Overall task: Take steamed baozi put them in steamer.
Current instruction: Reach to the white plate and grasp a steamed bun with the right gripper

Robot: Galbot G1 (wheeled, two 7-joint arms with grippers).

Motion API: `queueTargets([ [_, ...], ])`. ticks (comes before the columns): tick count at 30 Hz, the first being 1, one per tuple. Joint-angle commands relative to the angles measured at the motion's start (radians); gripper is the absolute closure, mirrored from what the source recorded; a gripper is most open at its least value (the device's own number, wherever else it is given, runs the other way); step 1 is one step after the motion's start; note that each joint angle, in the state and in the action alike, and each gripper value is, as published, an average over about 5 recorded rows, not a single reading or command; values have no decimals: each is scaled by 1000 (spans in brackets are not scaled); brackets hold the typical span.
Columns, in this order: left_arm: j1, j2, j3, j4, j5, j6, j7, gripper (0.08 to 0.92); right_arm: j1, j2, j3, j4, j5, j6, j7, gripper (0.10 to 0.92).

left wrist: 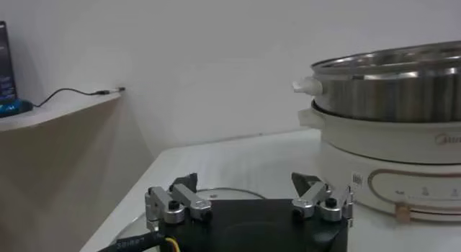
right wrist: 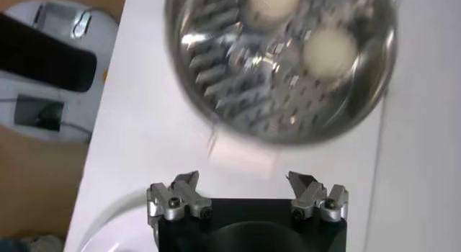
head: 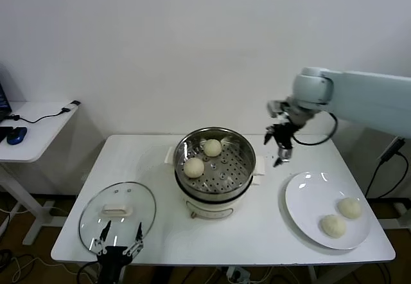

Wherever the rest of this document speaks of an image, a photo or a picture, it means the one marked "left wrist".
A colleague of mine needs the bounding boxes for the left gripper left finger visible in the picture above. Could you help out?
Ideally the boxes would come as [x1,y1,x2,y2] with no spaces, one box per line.
[144,172,213,233]

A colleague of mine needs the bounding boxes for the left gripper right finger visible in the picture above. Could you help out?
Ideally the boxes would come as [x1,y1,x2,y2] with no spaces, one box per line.
[290,172,354,228]

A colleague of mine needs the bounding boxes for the glass lid with white handle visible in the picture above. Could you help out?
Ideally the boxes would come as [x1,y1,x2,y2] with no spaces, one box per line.
[115,186,268,247]

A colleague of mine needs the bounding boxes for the white electric cooker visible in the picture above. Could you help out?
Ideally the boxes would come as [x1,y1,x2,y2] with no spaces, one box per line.
[297,101,461,224]

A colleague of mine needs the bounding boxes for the white side desk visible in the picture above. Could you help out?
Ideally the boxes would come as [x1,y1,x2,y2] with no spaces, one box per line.
[0,89,126,134]

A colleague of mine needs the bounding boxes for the blue computer mouse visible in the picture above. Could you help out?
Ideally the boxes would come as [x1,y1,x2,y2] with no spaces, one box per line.
[0,99,34,118]

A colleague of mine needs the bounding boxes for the dark laptop screen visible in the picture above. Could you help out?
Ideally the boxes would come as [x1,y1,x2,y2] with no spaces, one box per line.
[0,21,18,103]

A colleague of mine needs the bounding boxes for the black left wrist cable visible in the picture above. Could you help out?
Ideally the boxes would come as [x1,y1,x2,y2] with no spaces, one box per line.
[97,233,181,252]

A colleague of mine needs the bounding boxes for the steel steamer basket white handles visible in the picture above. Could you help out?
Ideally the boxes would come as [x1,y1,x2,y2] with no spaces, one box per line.
[292,40,461,124]

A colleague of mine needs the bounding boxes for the black cable with adapter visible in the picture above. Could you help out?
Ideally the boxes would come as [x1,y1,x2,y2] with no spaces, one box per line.
[31,86,126,109]

